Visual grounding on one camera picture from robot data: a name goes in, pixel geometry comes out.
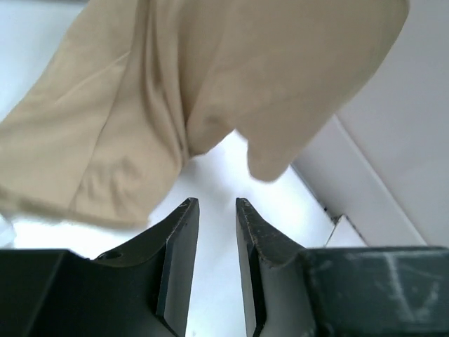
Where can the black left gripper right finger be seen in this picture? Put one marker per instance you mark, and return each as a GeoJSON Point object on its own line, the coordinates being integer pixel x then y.
{"type": "Point", "coordinates": [275, 297]}

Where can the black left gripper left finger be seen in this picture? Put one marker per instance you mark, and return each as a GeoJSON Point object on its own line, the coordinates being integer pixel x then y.
{"type": "Point", "coordinates": [143, 287]}

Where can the beige t shirt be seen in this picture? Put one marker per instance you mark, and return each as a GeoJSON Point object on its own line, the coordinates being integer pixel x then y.
{"type": "Point", "coordinates": [138, 88]}

